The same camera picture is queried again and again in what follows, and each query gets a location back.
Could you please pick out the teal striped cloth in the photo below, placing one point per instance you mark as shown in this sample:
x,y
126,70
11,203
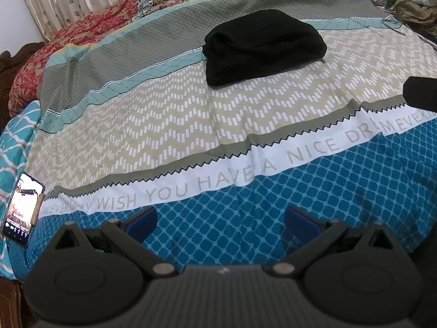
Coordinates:
x,y
17,143

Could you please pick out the smartphone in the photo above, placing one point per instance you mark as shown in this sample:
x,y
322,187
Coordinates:
x,y
20,208

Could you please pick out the black pants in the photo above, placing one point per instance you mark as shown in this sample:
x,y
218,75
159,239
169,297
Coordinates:
x,y
263,51

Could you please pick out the red floral blanket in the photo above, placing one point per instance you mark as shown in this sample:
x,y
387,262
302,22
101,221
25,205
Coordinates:
x,y
85,30

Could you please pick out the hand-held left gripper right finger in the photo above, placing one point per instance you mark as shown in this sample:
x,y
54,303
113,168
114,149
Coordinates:
x,y
300,223

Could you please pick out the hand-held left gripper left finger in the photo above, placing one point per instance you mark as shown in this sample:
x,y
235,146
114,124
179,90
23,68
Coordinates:
x,y
143,221

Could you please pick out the printed patchwork bedsheet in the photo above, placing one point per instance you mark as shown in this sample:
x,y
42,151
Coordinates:
x,y
205,119

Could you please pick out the pile of crumpled clothes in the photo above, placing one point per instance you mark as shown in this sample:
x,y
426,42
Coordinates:
x,y
413,10

